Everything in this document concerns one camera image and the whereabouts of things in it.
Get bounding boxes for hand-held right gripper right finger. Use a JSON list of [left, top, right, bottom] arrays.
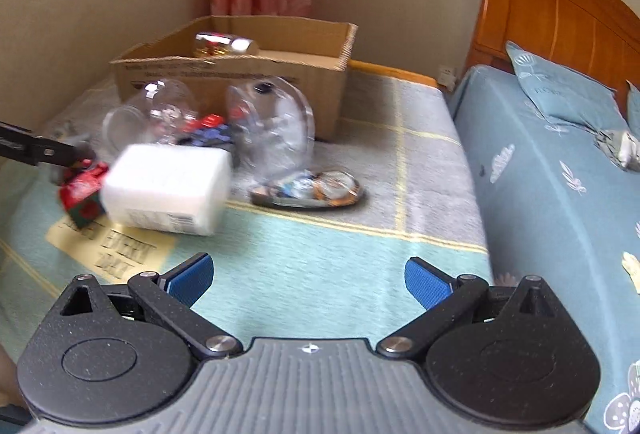
[[375, 256, 571, 360]]

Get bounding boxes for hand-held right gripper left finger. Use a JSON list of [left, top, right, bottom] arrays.
[[59, 252, 243, 362]]

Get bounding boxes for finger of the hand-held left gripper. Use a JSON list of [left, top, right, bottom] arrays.
[[27, 129, 97, 170]]

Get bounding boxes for red and green cube box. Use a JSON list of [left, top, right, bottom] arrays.
[[59, 161, 110, 227]]

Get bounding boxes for white rectangular plastic container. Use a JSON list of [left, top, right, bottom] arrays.
[[100, 144, 233, 236]]

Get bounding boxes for clear plastic bottle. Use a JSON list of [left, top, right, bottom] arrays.
[[101, 79, 201, 150]]

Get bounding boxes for dark cube toy red buttons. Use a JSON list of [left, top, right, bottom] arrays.
[[175, 114, 238, 152]]

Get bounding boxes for clear plastic jar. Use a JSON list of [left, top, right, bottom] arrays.
[[225, 76, 317, 187]]

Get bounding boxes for brown cardboard box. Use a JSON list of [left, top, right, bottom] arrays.
[[109, 15, 358, 142]]

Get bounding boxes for grey and teal plaid blanket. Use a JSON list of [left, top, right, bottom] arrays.
[[0, 64, 493, 365]]

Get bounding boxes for bed with blue floral sheet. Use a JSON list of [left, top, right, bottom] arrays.
[[447, 64, 640, 434]]

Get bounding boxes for shiny metallic bottle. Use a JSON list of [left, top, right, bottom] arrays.
[[194, 31, 260, 59]]

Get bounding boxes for blue patterned pillow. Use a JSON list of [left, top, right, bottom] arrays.
[[626, 81, 640, 135], [505, 41, 628, 135]]

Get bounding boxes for orange wooden headboard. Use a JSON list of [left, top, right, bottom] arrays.
[[462, 0, 640, 90]]

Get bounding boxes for white wall socket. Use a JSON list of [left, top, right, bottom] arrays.
[[436, 64, 458, 90]]

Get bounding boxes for orange wooden bed rail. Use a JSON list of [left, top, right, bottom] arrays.
[[349, 59, 442, 88]]

